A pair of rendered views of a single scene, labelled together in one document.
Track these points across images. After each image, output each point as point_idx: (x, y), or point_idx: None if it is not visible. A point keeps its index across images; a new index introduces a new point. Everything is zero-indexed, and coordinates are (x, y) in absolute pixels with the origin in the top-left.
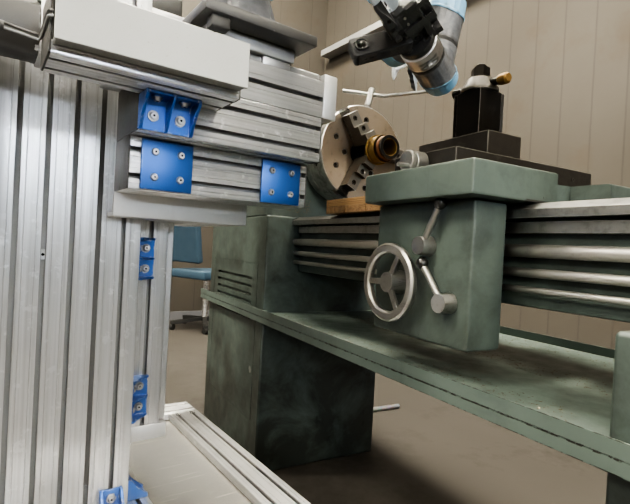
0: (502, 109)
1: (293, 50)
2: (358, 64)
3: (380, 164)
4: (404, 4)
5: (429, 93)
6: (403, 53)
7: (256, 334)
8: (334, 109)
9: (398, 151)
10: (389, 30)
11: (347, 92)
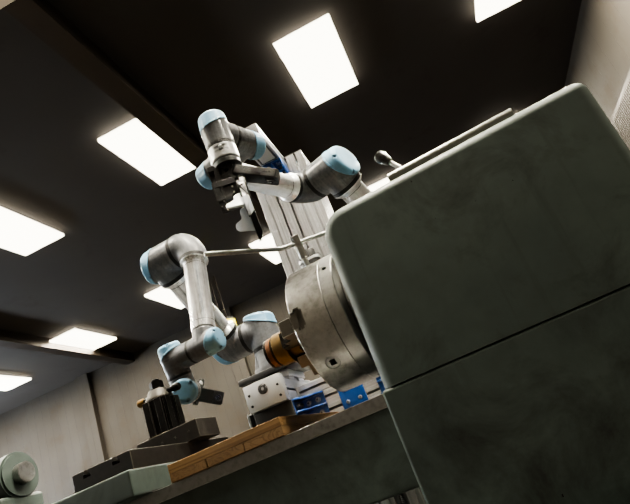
0: (145, 416)
1: (253, 382)
2: (219, 404)
3: (293, 361)
4: None
5: (193, 399)
6: (196, 400)
7: None
8: (248, 407)
9: (265, 357)
10: (196, 405)
11: (323, 235)
